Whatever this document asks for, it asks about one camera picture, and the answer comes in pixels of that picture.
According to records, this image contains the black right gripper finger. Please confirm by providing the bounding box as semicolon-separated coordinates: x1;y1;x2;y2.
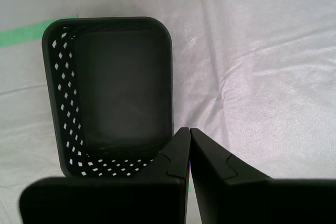
190;127;336;224
18;126;191;224

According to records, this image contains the black perforated plastic basket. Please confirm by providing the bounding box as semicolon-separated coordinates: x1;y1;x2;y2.
41;16;175;179

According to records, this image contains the white table cloth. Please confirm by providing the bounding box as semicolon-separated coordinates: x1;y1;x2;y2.
0;0;336;224

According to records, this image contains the long green tape strip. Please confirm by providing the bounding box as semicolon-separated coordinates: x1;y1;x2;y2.
0;13;79;48

